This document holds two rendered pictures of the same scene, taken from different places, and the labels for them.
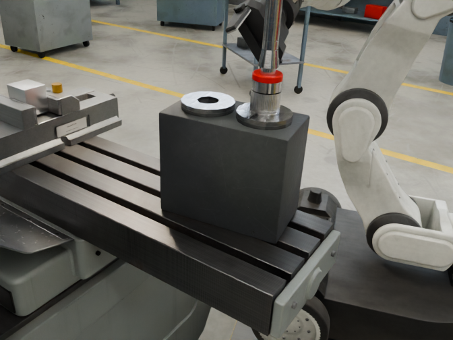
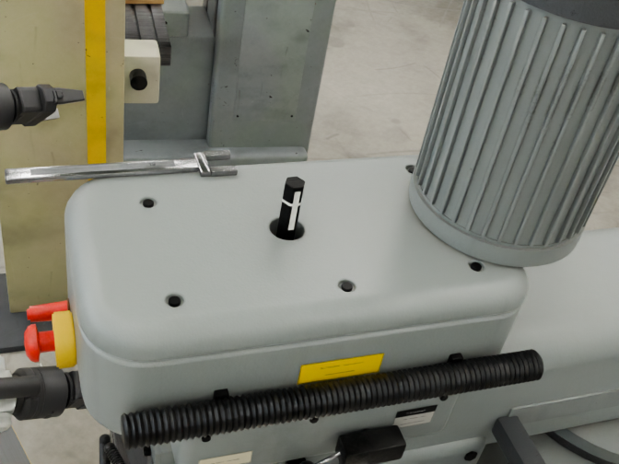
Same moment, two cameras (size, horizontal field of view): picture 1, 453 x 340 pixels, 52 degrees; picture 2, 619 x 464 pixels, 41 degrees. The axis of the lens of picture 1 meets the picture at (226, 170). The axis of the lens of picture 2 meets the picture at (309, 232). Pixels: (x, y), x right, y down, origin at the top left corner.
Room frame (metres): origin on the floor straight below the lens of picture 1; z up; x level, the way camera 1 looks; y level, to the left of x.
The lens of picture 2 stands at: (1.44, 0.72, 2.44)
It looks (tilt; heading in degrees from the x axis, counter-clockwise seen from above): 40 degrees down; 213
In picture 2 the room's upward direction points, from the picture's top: 12 degrees clockwise
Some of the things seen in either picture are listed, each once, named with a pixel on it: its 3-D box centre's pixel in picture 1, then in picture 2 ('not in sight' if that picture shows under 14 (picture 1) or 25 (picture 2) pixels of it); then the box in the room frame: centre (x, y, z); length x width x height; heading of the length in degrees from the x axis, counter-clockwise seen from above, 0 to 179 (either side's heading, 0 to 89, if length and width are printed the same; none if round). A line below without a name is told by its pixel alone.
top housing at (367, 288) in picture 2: not in sight; (289, 281); (0.88, 0.35, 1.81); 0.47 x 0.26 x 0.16; 148
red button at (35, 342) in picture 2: not in sight; (40, 342); (1.11, 0.21, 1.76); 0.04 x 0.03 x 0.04; 58
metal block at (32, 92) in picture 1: (27, 98); not in sight; (0.95, 0.44, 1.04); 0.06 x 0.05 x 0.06; 58
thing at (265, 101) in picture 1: (265, 95); not in sight; (0.70, -0.05, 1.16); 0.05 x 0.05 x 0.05
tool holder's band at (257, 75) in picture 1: (267, 75); not in sight; (0.70, -0.05, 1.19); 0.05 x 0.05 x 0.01
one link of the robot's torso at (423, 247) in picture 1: (411, 229); not in sight; (1.07, -0.51, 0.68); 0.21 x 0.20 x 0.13; 76
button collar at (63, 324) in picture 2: not in sight; (64, 339); (1.09, 0.22, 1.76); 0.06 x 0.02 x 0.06; 58
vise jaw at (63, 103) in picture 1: (50, 98); not in sight; (1.00, 0.41, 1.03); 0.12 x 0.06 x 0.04; 58
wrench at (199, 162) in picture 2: not in sight; (123, 168); (0.97, 0.17, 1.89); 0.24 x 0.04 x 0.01; 148
